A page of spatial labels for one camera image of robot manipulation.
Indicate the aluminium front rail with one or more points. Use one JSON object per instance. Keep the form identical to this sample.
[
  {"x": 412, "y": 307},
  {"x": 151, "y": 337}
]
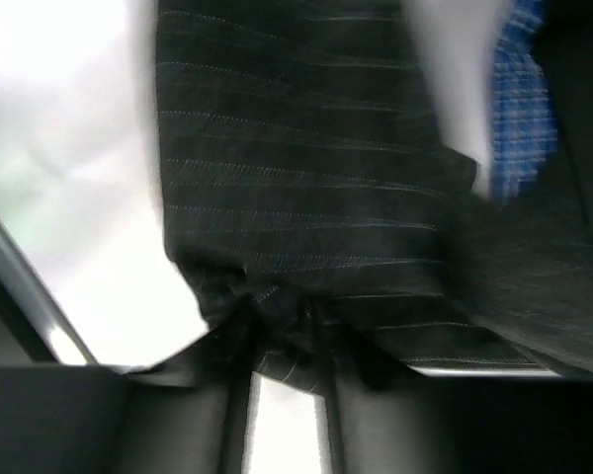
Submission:
[{"x": 42, "y": 327}]

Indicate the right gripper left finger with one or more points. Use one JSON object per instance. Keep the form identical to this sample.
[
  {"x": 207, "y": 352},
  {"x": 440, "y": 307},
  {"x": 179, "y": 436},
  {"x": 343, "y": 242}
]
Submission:
[{"x": 187, "y": 414}]

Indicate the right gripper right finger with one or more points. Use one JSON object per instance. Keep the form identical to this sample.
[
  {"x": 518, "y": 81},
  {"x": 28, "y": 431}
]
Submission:
[{"x": 385, "y": 417}]

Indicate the dark grey pinstripe shirt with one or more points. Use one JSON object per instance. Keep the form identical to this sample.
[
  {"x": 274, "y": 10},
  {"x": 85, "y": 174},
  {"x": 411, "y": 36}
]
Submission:
[{"x": 301, "y": 163}]

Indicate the blue plaid shirt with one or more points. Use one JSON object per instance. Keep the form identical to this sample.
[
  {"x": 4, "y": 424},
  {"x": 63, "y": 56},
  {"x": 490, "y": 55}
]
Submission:
[{"x": 523, "y": 125}]

